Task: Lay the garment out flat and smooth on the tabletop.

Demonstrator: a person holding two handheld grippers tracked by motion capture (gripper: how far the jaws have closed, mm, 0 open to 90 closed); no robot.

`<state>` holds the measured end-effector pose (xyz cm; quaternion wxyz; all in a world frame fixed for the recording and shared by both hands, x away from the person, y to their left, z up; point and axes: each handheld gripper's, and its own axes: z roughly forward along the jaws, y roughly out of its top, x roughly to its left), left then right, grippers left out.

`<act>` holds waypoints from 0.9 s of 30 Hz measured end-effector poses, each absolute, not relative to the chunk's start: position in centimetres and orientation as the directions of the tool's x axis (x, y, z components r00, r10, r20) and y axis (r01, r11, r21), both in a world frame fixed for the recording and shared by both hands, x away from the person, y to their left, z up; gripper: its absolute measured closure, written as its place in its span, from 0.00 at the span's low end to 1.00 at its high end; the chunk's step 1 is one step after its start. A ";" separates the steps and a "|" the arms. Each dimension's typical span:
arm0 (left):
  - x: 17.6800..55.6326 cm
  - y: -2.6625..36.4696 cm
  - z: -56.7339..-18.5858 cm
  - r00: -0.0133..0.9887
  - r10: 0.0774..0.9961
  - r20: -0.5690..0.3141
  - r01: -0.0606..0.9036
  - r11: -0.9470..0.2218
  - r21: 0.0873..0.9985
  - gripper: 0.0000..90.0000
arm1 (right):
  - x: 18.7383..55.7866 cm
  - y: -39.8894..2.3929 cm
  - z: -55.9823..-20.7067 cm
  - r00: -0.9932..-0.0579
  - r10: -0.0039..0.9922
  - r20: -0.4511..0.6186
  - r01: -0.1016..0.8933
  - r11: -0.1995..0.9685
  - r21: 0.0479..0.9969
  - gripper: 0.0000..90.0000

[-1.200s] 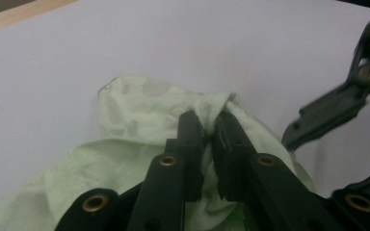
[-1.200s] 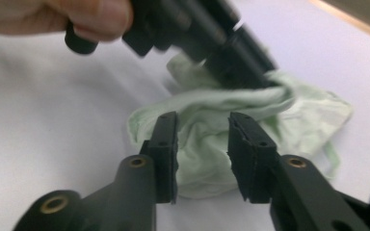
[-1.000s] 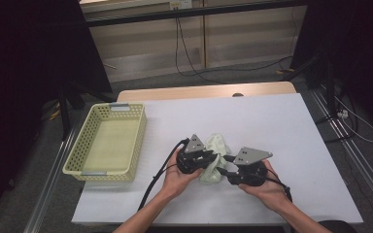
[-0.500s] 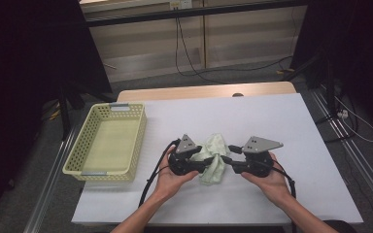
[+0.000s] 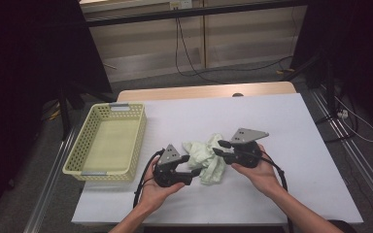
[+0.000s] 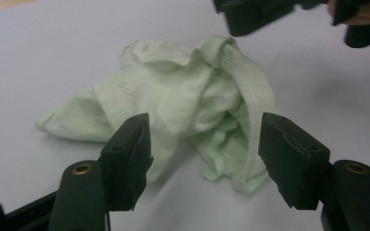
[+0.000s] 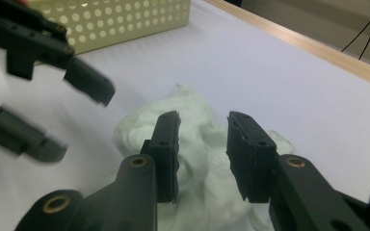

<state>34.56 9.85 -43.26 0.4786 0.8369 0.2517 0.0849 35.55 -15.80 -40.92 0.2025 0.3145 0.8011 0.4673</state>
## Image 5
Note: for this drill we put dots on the white power strip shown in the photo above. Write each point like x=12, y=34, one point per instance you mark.
x=180, y=4

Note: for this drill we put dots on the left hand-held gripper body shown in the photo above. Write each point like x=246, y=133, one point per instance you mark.
x=168, y=158

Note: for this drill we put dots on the person's right hand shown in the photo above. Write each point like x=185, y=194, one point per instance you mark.
x=264, y=176

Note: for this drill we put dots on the black stand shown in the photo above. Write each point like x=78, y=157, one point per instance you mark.
x=330, y=97
x=65, y=113

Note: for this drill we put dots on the white plug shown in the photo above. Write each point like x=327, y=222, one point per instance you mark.
x=343, y=113

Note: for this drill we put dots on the person's left hand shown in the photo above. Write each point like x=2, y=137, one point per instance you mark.
x=155, y=194

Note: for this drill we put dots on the pale green baby shirt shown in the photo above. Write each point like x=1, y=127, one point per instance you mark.
x=207, y=158

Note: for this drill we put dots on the yellow tool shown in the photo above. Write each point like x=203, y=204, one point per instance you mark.
x=285, y=70

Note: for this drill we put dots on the black horizontal bar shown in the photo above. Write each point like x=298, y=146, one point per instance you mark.
x=142, y=17

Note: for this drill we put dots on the aluminium floor rail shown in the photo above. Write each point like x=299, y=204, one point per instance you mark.
x=362, y=165
x=50, y=181

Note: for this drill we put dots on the cream perforated plastic basket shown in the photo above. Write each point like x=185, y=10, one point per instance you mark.
x=110, y=142

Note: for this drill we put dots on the black curtain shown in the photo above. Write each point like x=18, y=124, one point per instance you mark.
x=29, y=64
x=362, y=48

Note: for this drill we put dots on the dark round table grommet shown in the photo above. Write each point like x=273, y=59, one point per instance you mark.
x=238, y=94

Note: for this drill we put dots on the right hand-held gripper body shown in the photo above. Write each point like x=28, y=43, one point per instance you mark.
x=247, y=152

